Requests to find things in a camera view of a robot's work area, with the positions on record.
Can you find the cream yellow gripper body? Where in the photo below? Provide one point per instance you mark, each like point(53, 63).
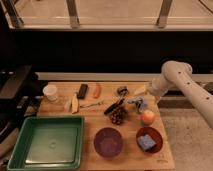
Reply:
point(141, 90)

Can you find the dark grape bunch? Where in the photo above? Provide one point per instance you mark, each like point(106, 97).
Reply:
point(118, 115)

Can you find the black rectangular block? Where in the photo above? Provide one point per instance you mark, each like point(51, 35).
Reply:
point(82, 91)

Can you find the blue sponge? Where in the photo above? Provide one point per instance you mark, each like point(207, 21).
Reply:
point(146, 142)

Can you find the yellow banana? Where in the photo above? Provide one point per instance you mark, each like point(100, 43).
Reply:
point(74, 104)

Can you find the orange carrot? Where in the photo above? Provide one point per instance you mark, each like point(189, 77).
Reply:
point(97, 91)

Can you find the purple bowl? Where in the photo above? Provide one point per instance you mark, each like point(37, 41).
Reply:
point(108, 142)

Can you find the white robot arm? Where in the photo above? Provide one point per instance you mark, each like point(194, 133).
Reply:
point(178, 74)

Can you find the green plastic tray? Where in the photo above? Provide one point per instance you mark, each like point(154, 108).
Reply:
point(48, 144)

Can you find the blue grey cloth toy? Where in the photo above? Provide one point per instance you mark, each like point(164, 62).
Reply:
point(139, 103)

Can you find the white paper cup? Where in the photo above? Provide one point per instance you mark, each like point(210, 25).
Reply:
point(50, 91)

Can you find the wooden cutting board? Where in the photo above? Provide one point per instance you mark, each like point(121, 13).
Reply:
point(131, 158)

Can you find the red bowl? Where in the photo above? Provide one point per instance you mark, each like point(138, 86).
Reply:
point(152, 136)

